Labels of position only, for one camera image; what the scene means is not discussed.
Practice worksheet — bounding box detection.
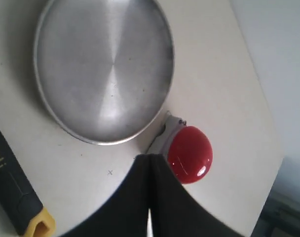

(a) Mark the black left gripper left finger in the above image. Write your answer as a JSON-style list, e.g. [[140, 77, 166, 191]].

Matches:
[[63, 155, 150, 237]]

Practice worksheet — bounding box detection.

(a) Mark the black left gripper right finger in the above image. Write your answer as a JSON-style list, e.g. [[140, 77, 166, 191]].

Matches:
[[150, 155, 241, 237]]

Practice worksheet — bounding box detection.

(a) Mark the yellow black claw hammer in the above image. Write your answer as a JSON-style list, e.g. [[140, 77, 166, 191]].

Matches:
[[0, 131, 56, 237]]

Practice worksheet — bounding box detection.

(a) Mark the red dome push button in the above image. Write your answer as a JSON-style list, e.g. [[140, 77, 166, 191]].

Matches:
[[147, 113, 213, 184]]

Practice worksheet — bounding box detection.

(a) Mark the round metal plate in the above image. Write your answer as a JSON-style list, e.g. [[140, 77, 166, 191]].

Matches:
[[33, 0, 174, 145]]

